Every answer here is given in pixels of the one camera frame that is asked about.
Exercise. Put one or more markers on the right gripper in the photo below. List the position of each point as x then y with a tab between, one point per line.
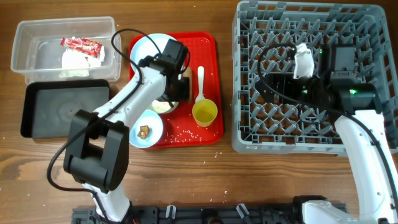
285	80

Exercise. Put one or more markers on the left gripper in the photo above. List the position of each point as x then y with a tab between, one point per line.
185	93

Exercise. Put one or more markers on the large light blue plate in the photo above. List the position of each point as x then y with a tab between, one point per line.
144	47

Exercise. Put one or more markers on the white plastic spoon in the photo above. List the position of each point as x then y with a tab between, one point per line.
200	76

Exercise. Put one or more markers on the mint green bowl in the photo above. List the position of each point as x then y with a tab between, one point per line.
162	107

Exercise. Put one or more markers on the small light blue bowl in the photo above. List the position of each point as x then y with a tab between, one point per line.
153	120

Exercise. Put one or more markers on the yellow plastic cup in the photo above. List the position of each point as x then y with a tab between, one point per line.
204	112

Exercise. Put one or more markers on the brown food scrap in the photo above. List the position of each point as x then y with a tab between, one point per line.
144	131

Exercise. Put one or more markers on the red snack wrapper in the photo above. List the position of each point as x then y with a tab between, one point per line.
83	45

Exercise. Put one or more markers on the white napkin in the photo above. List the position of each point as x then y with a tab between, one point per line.
76	64

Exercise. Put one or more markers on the brown carrot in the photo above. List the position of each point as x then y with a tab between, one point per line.
187	72

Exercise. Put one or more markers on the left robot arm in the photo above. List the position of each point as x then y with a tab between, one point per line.
98	142

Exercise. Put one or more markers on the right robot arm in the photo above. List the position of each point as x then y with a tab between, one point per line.
359	122

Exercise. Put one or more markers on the grey dishwasher rack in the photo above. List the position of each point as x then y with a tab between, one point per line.
261	34

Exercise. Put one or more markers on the red serving tray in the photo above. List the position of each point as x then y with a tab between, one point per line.
180	128

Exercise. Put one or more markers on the clear plastic bin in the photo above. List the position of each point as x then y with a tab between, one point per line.
37	52

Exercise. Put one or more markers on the black plastic tray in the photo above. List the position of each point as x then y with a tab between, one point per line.
50	106

